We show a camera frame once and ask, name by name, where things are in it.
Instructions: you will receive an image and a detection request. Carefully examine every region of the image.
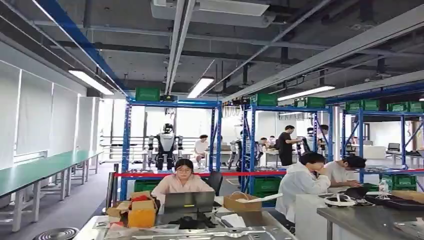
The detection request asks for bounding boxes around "person at laptop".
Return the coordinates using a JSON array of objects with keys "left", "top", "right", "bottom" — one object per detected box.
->
[{"left": 151, "top": 158, "right": 216, "bottom": 214}]

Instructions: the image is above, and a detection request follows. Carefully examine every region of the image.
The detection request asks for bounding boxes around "black tray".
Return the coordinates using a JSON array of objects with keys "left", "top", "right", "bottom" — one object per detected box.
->
[{"left": 363, "top": 193, "right": 424, "bottom": 212}]

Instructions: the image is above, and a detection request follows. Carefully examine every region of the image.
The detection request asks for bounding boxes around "black and white humanoid robot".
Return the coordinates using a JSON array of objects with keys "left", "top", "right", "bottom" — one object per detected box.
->
[{"left": 147, "top": 123, "right": 184, "bottom": 172}]

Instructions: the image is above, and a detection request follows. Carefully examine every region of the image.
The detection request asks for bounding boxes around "person in white leaning forward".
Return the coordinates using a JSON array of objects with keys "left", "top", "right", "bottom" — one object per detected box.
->
[{"left": 275, "top": 152, "right": 332, "bottom": 224}]

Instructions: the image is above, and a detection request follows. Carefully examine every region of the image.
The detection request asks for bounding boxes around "green plastic crate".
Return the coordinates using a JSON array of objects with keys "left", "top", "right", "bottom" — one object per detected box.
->
[
  {"left": 387, "top": 101, "right": 409, "bottom": 113},
  {"left": 407, "top": 100, "right": 424, "bottom": 114},
  {"left": 294, "top": 96, "right": 327, "bottom": 109},
  {"left": 133, "top": 179, "right": 162, "bottom": 193},
  {"left": 392, "top": 174, "right": 418, "bottom": 192},
  {"left": 362, "top": 98, "right": 381, "bottom": 112},
  {"left": 345, "top": 100, "right": 364, "bottom": 112},
  {"left": 256, "top": 93, "right": 279, "bottom": 107},
  {"left": 253, "top": 176, "right": 283, "bottom": 196},
  {"left": 135, "top": 87, "right": 162, "bottom": 102}
]

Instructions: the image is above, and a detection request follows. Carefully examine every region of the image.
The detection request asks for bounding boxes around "seated person in white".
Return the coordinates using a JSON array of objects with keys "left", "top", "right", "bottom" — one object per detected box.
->
[{"left": 193, "top": 134, "right": 210, "bottom": 170}]

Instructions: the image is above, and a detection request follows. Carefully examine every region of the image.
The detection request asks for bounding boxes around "brown cardboard box with handles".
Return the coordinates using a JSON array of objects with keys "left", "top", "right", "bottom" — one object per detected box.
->
[{"left": 223, "top": 191, "right": 264, "bottom": 213}]

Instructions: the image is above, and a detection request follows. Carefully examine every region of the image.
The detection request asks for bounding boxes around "red barrier tape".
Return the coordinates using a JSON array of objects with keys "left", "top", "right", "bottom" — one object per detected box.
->
[{"left": 113, "top": 168, "right": 424, "bottom": 179}]

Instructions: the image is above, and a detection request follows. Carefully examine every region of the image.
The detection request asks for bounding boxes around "black barrier post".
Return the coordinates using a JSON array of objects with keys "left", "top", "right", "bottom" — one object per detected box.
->
[{"left": 105, "top": 163, "right": 120, "bottom": 210}]

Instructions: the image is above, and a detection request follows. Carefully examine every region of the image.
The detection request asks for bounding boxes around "long flat metal part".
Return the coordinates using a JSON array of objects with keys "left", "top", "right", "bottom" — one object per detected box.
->
[{"left": 103, "top": 225, "right": 293, "bottom": 240}]

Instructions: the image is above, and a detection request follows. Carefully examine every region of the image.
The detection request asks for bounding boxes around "yellow box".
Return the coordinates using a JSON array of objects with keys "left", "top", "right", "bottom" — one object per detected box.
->
[{"left": 127, "top": 200, "right": 157, "bottom": 229}]

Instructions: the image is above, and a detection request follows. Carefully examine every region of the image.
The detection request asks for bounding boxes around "black ribbed coil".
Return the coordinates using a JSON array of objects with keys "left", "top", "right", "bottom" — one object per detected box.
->
[{"left": 32, "top": 226, "right": 80, "bottom": 240}]

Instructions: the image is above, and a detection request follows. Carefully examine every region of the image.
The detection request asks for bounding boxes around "black bag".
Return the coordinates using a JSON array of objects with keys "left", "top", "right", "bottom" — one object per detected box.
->
[{"left": 168, "top": 214, "right": 217, "bottom": 230}]

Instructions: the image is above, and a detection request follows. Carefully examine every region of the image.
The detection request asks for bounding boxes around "white cabinet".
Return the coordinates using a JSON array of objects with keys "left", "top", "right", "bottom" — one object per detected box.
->
[{"left": 294, "top": 193, "right": 333, "bottom": 240}]

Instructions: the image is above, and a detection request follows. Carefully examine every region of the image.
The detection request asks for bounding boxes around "long green-topped table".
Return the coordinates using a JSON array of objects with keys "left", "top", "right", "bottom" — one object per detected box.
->
[{"left": 0, "top": 150, "right": 104, "bottom": 233}]

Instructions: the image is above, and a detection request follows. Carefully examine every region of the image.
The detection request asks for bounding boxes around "grey humanoid robot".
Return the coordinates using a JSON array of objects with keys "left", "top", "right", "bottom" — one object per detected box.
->
[{"left": 227, "top": 139, "right": 243, "bottom": 170}]

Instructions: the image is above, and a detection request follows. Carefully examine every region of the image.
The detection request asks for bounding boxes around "steel bench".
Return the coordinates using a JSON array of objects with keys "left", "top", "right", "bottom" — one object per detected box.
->
[{"left": 316, "top": 205, "right": 424, "bottom": 240}]

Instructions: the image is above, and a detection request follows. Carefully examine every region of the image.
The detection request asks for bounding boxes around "white ceiling air unit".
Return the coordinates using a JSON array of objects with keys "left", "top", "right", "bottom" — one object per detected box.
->
[{"left": 150, "top": 0, "right": 276, "bottom": 29}]

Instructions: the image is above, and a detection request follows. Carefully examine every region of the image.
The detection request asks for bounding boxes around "open brown cardboard box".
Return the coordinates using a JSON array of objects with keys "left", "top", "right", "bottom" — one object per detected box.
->
[{"left": 106, "top": 190, "right": 160, "bottom": 220}]

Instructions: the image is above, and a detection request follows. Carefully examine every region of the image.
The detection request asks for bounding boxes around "person in white looking down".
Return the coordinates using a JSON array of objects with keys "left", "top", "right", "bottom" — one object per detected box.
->
[{"left": 323, "top": 155, "right": 367, "bottom": 194}]

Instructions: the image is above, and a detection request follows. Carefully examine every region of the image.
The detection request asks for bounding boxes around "blue steel rack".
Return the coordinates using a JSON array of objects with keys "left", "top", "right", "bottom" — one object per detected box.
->
[
  {"left": 119, "top": 96, "right": 223, "bottom": 202},
  {"left": 240, "top": 99, "right": 334, "bottom": 197},
  {"left": 341, "top": 109, "right": 424, "bottom": 194}
]

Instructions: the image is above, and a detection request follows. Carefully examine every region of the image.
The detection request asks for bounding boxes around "white headset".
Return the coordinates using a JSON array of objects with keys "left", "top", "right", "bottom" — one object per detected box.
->
[{"left": 323, "top": 193, "right": 357, "bottom": 209}]

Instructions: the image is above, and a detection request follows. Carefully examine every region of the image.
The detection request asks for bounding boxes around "standing person in black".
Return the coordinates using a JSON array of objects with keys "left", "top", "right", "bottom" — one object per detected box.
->
[{"left": 277, "top": 125, "right": 303, "bottom": 168}]

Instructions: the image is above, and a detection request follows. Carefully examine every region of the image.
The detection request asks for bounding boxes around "white paper stack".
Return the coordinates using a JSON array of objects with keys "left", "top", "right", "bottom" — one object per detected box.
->
[{"left": 220, "top": 213, "right": 247, "bottom": 229}]

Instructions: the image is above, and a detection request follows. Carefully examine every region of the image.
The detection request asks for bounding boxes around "clear plastic bottle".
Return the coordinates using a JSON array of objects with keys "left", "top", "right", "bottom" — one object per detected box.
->
[{"left": 378, "top": 179, "right": 389, "bottom": 200}]

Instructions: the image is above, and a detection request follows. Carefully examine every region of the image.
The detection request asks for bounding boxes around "grey laptop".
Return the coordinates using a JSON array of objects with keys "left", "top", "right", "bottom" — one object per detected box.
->
[{"left": 163, "top": 191, "right": 216, "bottom": 215}]

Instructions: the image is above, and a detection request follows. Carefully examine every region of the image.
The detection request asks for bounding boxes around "ceiling strip light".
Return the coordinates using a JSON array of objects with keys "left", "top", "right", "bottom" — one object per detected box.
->
[
  {"left": 277, "top": 85, "right": 336, "bottom": 102},
  {"left": 68, "top": 69, "right": 115, "bottom": 97},
  {"left": 187, "top": 76, "right": 216, "bottom": 100}
]

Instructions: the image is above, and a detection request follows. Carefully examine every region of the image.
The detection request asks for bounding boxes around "blue ceiling beam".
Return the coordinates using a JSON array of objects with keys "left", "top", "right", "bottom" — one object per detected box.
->
[{"left": 32, "top": 0, "right": 129, "bottom": 98}]

